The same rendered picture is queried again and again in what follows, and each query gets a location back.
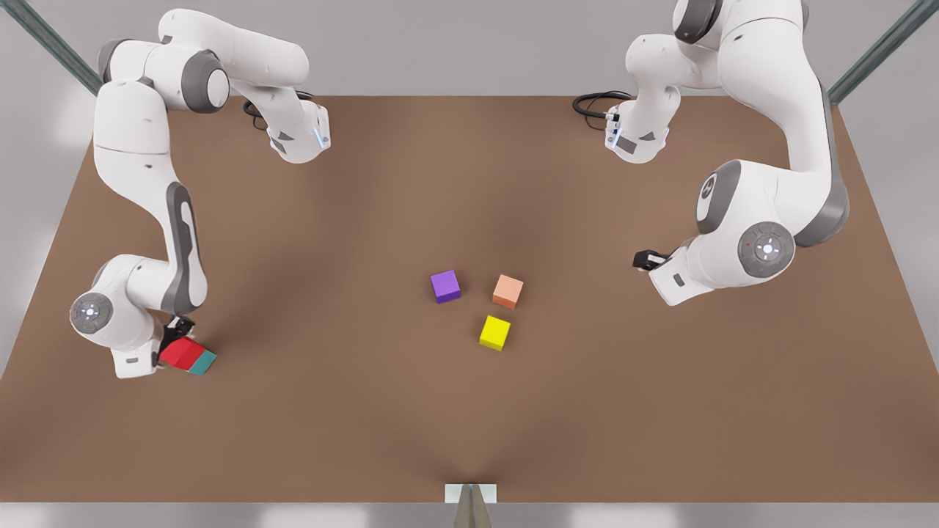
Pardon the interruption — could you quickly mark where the red wooden cube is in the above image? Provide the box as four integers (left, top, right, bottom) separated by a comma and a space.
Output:
160, 337, 210, 370

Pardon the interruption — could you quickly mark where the orange wooden cube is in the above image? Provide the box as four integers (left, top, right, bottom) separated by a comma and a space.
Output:
492, 274, 525, 310

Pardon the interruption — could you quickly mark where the yellow wooden cube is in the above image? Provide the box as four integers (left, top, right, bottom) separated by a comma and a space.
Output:
479, 315, 512, 352

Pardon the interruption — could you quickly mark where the purple wooden cube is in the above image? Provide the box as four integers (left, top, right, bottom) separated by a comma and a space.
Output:
430, 269, 462, 304

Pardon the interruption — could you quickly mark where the black cable loop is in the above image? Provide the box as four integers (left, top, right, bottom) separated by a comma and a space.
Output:
572, 91, 634, 133
243, 90, 317, 132

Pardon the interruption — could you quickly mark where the silver frame post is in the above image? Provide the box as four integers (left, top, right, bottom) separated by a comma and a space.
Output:
828, 0, 939, 106
0, 0, 103, 97
445, 483, 497, 528

